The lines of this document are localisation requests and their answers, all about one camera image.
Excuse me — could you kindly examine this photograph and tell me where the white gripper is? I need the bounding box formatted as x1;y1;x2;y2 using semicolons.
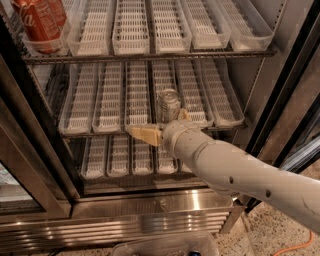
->
127;108;214;157

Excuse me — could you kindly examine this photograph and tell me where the silver 7up can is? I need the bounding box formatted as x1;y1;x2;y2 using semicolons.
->
157;89;181;124

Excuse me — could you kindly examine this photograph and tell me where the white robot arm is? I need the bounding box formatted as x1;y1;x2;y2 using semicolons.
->
127;118;320;234

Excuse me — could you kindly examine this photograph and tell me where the stainless steel fridge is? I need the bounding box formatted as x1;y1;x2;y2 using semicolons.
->
0;0;320;254

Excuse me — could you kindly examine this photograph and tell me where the fridge door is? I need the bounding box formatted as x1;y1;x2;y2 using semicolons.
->
234;0;320;174

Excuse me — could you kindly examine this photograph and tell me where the red coca-cola can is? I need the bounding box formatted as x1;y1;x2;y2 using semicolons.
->
11;0;68;54

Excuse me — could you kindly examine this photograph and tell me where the clear tray with 7up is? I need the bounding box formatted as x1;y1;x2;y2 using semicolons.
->
152;60;178;129

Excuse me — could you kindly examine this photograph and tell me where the clear plastic bin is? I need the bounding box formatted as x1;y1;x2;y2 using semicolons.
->
111;231;220;256

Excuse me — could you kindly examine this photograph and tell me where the clear tray with cola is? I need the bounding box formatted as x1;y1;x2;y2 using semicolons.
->
20;0;73;56

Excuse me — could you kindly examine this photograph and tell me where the middle wire shelf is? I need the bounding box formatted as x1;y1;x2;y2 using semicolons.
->
59;122;248;138

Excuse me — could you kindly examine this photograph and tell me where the wire shelf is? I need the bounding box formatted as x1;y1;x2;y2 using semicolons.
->
22;49;277;65
59;122;248;138

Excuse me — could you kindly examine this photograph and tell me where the top wire shelf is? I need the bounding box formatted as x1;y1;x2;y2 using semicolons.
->
22;49;277;65

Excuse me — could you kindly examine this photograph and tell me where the orange cable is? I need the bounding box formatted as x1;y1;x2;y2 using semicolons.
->
272;230;315;256

